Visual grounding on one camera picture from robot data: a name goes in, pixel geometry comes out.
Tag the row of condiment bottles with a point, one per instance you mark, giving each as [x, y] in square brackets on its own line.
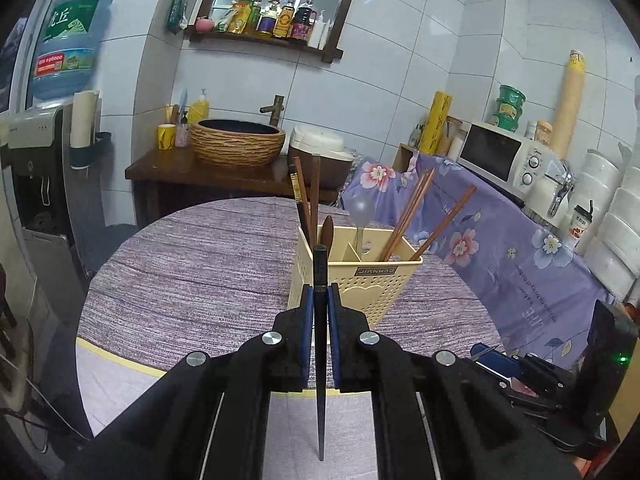
[280, 20]

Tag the cream paper cup stack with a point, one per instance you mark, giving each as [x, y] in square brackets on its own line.
[85, 115]

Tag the purple striped tablecloth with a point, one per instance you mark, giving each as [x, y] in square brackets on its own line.
[200, 270]

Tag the brown wooden chopstick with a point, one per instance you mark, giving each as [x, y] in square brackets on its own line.
[414, 210]
[445, 220]
[403, 215]

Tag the yellow mug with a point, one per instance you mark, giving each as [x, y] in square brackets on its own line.
[166, 137]

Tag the tall paper cup stack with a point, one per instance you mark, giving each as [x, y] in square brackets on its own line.
[570, 105]

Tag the black gold-banded chopstick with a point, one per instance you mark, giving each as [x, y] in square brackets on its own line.
[300, 195]

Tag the small wooden box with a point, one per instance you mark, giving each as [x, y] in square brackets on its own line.
[404, 157]

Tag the blue water jug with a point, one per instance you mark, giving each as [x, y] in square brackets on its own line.
[70, 35]

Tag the yellow roll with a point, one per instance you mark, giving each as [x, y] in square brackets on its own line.
[435, 120]

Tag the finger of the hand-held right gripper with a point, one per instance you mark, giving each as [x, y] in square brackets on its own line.
[495, 360]
[540, 400]

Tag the pink peach ornament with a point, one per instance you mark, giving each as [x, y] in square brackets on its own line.
[204, 25]

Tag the glass jar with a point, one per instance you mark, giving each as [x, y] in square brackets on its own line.
[543, 132]

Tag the bamboo style faucet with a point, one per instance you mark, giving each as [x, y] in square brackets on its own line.
[276, 110]

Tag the pink floral cup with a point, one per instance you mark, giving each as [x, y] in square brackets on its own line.
[182, 137]

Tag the milk tea cup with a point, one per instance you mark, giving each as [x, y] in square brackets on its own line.
[580, 227]

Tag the dark wooden wall shelf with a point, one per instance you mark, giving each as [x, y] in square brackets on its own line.
[330, 52]

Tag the dark cup holder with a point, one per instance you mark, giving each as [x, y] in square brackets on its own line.
[95, 152]

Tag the water dispenser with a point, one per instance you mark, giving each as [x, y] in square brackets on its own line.
[35, 170]

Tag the cream perforated utensil holder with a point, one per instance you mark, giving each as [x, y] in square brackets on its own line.
[385, 290]

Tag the dark wooden sink cabinet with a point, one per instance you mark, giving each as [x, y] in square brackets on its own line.
[165, 170]

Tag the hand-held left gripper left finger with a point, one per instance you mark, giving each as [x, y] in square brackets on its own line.
[307, 335]

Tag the thin brown chopstick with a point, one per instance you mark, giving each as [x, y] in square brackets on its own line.
[315, 195]

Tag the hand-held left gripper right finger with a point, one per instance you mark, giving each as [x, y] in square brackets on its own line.
[334, 335]

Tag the purple floral sheet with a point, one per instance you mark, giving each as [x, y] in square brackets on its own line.
[500, 270]

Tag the woven basin sink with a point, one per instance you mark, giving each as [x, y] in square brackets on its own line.
[235, 147]

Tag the green instant noodle cups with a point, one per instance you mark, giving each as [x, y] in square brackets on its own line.
[509, 107]

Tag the white brown rice cooker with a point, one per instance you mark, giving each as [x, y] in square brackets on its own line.
[320, 142]

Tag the green packet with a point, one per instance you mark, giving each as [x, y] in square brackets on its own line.
[176, 10]

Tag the yellow soap bottle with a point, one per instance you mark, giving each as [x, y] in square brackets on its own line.
[199, 110]

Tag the white microwave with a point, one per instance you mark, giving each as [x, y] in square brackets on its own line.
[487, 152]

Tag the metal spoon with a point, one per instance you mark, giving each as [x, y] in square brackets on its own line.
[361, 210]

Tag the stacks of white bowls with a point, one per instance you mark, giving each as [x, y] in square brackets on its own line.
[610, 210]

